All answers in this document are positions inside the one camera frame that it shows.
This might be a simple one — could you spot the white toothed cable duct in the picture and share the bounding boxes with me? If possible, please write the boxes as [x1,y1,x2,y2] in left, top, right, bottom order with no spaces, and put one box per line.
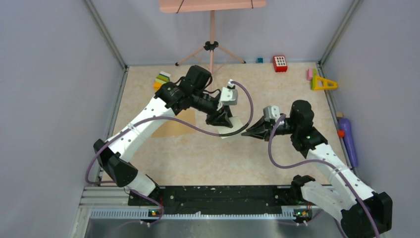
[90,208,296,220]

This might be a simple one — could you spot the pink board on tripod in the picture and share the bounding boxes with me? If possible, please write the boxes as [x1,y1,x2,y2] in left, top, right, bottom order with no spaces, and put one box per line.
[158,0,266,13]

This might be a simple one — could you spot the stacked colourful toy blocks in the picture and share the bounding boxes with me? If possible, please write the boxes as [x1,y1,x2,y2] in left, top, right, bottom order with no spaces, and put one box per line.
[153,71,171,91]

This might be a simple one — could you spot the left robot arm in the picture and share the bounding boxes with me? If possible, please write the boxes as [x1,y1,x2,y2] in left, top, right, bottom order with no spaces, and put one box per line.
[93,65,238,205]

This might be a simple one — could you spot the pink tripod stand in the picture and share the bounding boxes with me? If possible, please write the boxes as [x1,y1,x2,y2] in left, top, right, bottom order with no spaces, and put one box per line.
[175,10,247,74]

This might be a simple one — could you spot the yellow triangle toy block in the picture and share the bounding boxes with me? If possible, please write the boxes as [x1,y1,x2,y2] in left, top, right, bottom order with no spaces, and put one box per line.
[311,75,338,91]

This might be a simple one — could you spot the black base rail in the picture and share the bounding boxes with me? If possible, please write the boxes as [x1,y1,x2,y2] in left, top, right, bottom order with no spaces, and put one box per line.
[127,185,314,219]

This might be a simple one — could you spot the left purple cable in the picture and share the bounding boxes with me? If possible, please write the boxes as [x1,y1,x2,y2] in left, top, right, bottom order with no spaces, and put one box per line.
[85,80,255,185]

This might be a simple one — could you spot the red window toy block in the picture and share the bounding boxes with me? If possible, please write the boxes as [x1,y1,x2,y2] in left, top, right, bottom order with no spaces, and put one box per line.
[272,55,288,72]

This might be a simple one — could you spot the pink toy block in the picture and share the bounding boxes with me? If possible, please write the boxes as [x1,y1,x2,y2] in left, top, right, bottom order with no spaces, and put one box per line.
[307,68,314,81]

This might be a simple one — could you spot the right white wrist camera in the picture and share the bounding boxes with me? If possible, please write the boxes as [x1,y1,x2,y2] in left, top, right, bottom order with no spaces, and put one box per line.
[263,106,281,122]

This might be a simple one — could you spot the beige lined letter paper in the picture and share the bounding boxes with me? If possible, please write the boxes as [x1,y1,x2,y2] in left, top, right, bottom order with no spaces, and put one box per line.
[216,116,244,140]

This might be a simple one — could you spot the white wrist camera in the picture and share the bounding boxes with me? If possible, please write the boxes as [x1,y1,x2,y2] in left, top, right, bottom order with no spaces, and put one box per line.
[218,79,238,108]
[263,106,281,122]

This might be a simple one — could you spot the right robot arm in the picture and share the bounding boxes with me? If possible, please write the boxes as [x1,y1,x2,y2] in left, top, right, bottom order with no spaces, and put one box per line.
[242,100,393,238]

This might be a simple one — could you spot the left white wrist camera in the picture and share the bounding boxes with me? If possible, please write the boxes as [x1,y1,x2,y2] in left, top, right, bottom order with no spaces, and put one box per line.
[218,79,238,108]

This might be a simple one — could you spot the purple toy bottle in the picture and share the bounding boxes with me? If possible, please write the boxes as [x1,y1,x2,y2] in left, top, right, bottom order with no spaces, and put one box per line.
[337,118,359,168]

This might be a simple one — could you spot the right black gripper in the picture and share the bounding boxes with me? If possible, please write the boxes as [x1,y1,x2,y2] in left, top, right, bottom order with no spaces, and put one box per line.
[242,116,299,142]

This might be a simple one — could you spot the brown kraft envelope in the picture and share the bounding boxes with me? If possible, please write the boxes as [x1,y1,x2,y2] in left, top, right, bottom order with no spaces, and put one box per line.
[152,109,196,138]

